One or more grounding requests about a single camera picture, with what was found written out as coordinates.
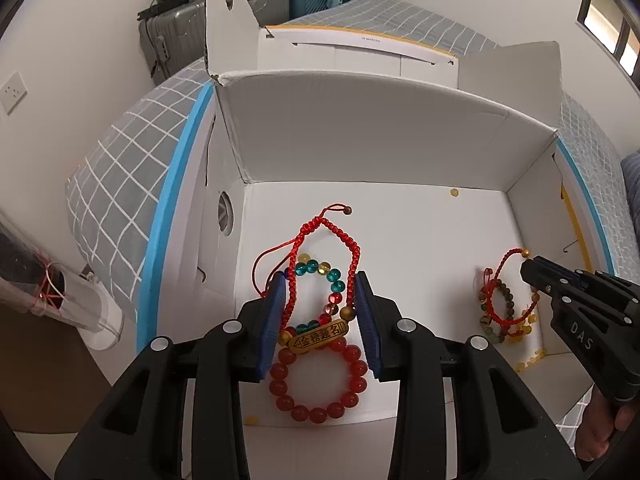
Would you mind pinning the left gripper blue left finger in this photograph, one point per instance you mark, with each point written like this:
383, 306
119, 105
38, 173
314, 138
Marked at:
272, 307

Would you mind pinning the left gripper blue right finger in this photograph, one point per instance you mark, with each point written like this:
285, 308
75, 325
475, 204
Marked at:
368, 327

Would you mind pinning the red cord bracelet wooden tube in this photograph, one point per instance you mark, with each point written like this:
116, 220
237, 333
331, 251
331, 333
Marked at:
497, 299

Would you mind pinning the small gold pendant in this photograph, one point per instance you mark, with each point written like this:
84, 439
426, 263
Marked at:
517, 332

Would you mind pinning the person's right hand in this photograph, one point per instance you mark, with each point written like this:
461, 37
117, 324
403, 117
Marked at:
599, 421

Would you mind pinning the blue striped rolled duvet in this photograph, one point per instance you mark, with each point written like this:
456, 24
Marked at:
631, 174

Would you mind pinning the blue yellow cardboard shoe box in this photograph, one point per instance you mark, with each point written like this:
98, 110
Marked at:
446, 162

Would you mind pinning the white standing fan base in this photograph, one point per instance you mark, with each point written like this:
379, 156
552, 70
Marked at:
88, 306

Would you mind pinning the grey checked bed sheet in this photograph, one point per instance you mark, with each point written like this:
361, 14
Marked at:
113, 196

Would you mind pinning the plastic wrapped fan pole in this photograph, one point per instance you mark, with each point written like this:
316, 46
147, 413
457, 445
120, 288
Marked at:
30, 281

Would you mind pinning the dark framed window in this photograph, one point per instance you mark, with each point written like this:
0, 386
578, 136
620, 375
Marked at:
612, 27

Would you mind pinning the grey hard suitcase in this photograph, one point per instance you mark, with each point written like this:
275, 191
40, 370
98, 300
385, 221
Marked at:
172, 34

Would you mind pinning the white wall socket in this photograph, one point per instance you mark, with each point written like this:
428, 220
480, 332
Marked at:
12, 92

